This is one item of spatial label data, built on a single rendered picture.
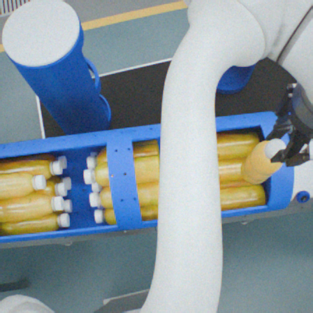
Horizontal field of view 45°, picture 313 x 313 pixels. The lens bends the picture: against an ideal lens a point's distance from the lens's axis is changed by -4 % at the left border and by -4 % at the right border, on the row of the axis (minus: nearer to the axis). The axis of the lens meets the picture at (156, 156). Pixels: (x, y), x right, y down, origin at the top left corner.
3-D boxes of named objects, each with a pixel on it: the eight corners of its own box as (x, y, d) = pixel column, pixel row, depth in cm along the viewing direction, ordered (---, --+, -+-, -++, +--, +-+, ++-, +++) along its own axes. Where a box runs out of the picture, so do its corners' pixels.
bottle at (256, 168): (235, 162, 96) (252, 139, 79) (261, 153, 97) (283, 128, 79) (246, 188, 95) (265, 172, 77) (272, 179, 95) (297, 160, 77)
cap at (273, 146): (262, 144, 78) (264, 142, 77) (279, 138, 79) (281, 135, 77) (269, 162, 77) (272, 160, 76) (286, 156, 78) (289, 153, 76)
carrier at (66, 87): (94, 152, 212) (121, 109, 218) (49, 81, 127) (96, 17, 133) (51, 128, 216) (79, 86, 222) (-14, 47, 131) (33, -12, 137)
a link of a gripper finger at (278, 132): (275, 130, 71) (274, 126, 71) (265, 141, 78) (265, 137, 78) (290, 128, 71) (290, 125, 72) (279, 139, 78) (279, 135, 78)
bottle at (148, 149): (157, 144, 116) (94, 151, 115) (157, 140, 109) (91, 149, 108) (160, 168, 115) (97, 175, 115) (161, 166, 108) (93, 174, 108)
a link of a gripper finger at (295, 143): (317, 119, 60) (319, 127, 60) (297, 151, 70) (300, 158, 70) (294, 121, 60) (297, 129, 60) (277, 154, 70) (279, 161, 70)
